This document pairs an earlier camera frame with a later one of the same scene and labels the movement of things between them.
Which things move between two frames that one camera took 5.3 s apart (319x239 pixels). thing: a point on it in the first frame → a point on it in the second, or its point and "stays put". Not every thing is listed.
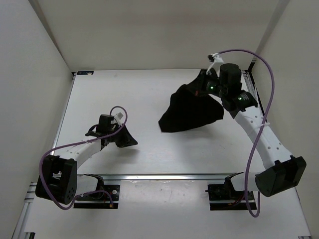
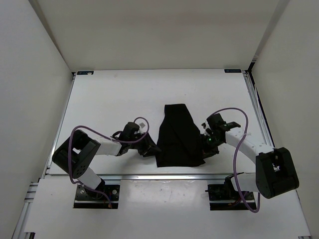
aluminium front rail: (166, 177) stays put
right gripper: (205, 74) → (207, 151)
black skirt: (187, 108) → (179, 142)
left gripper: (127, 140) → (149, 147)
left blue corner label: (85, 72) stays put
